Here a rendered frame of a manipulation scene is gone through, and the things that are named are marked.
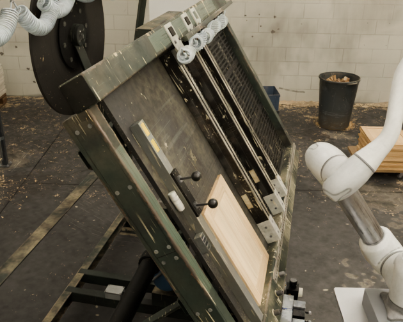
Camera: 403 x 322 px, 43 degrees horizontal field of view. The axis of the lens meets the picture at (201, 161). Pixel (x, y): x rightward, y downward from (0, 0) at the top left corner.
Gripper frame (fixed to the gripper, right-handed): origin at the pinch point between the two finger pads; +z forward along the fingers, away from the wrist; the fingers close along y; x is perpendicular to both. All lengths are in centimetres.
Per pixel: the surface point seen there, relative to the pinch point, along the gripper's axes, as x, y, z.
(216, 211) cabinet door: -24, 9, 72
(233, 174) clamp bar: -32, -26, 68
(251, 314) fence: 16, 22, 86
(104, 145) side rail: -62, 69, 57
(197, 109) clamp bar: -64, -17, 55
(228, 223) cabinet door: -16, 2, 75
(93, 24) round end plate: -142, -40, 72
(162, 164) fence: -49, 40, 61
